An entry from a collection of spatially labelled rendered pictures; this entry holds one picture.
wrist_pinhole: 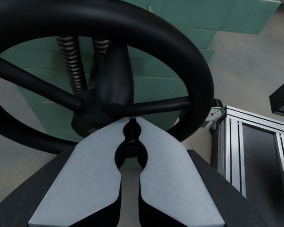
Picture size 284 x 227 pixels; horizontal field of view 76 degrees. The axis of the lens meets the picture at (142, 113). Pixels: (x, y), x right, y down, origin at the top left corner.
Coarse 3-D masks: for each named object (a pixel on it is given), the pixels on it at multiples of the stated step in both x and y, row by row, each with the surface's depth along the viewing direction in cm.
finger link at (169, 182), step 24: (144, 120) 12; (144, 144) 9; (168, 144) 10; (144, 168) 8; (168, 168) 8; (192, 168) 8; (144, 192) 7; (168, 192) 7; (192, 192) 7; (144, 216) 7; (168, 216) 6; (192, 216) 6; (216, 216) 6
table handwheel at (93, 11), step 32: (0, 0) 12; (32, 0) 11; (64, 0) 12; (96, 0) 12; (0, 32) 12; (32, 32) 12; (64, 32) 13; (96, 32) 13; (128, 32) 13; (160, 32) 13; (0, 64) 16; (192, 64) 16; (64, 96) 20; (192, 96) 20; (0, 128) 23; (32, 128) 28; (96, 128) 22; (192, 128) 25
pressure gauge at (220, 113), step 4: (216, 100) 44; (220, 100) 45; (212, 104) 44; (216, 104) 44; (220, 104) 44; (212, 108) 43; (216, 108) 43; (220, 108) 43; (212, 112) 45; (216, 112) 45; (220, 112) 45; (224, 112) 45; (208, 116) 47; (212, 116) 47; (216, 116) 47; (220, 116) 47; (208, 120) 48; (212, 120) 48
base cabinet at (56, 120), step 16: (48, 80) 43; (64, 80) 43; (144, 80) 44; (160, 80) 44; (176, 80) 44; (32, 96) 47; (144, 96) 49; (160, 96) 49; (176, 96) 49; (48, 112) 53; (64, 112) 53; (176, 112) 56; (48, 128) 62; (64, 128) 61; (128, 160) 92
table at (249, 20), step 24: (168, 0) 29; (192, 0) 29; (216, 0) 29; (240, 0) 29; (264, 0) 29; (192, 24) 32; (216, 24) 32; (240, 24) 33; (264, 24) 33; (48, 48) 24
